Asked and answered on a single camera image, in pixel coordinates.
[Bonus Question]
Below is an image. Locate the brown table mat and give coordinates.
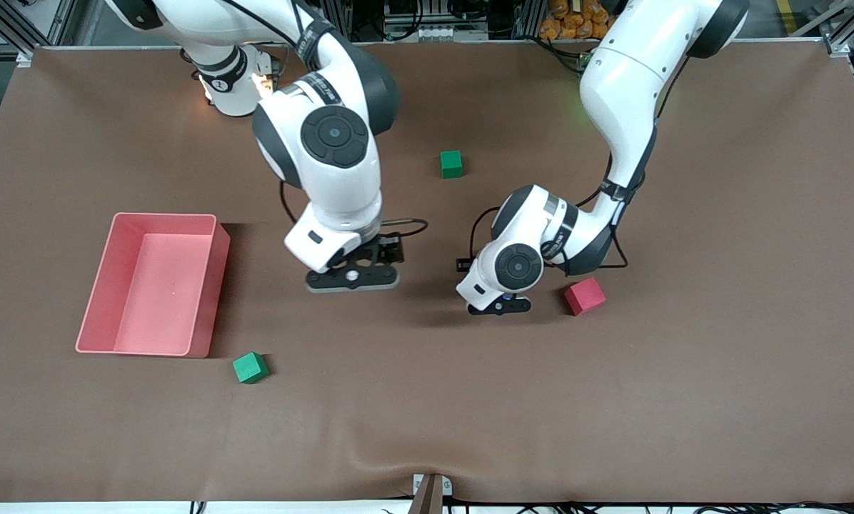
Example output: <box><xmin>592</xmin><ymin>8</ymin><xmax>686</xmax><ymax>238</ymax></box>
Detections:
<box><xmin>0</xmin><ymin>39</ymin><xmax>854</xmax><ymax>504</ymax></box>

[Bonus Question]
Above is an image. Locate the metal bracket with post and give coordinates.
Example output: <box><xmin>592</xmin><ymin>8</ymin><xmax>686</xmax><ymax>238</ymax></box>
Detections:
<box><xmin>407</xmin><ymin>473</ymin><xmax>453</xmax><ymax>514</ymax></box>

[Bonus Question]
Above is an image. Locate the pink foam cube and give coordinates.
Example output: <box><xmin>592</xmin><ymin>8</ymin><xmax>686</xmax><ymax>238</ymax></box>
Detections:
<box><xmin>564</xmin><ymin>276</ymin><xmax>607</xmax><ymax>317</ymax></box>

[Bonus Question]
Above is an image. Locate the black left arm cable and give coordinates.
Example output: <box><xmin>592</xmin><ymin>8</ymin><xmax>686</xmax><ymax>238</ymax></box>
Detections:
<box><xmin>457</xmin><ymin>153</ymin><xmax>629</xmax><ymax>276</ymax></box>

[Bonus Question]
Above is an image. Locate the pink plastic bin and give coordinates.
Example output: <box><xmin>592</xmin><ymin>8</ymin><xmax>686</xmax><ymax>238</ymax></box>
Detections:
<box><xmin>75</xmin><ymin>212</ymin><xmax>231</xmax><ymax>358</ymax></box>

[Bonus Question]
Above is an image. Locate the pile of orange bags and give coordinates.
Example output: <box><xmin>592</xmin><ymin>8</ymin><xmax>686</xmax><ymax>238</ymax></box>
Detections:
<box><xmin>539</xmin><ymin>0</ymin><xmax>613</xmax><ymax>41</ymax></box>

